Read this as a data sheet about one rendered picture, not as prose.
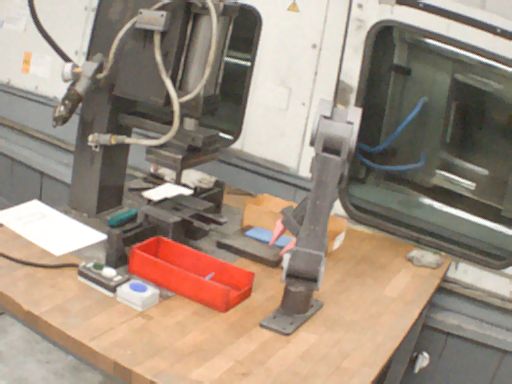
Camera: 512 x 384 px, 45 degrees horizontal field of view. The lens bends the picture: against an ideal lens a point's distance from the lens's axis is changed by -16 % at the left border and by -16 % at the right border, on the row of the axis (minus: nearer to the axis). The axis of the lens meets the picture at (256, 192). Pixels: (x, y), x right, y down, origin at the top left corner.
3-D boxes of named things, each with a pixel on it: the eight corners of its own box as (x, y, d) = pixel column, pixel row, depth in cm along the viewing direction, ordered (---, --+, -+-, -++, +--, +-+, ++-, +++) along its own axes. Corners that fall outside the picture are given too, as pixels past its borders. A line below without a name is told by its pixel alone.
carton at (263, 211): (325, 259, 187) (332, 231, 185) (239, 230, 197) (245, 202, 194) (341, 245, 198) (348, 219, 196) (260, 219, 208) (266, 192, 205)
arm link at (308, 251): (289, 269, 153) (322, 116, 146) (319, 275, 152) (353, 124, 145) (285, 277, 147) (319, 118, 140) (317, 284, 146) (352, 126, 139)
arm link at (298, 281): (286, 247, 150) (282, 256, 145) (328, 256, 149) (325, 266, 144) (280, 274, 152) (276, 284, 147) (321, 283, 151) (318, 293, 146)
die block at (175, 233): (168, 255, 169) (171, 226, 166) (134, 241, 172) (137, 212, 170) (209, 235, 186) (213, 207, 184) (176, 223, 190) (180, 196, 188)
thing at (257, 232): (300, 253, 180) (302, 242, 180) (244, 234, 186) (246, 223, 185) (310, 245, 187) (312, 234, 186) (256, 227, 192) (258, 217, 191)
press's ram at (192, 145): (180, 186, 163) (203, 58, 154) (96, 157, 172) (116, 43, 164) (219, 172, 178) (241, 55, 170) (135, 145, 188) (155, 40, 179)
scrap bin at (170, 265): (224, 314, 146) (229, 289, 144) (127, 272, 155) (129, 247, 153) (250, 296, 156) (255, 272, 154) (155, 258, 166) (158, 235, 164)
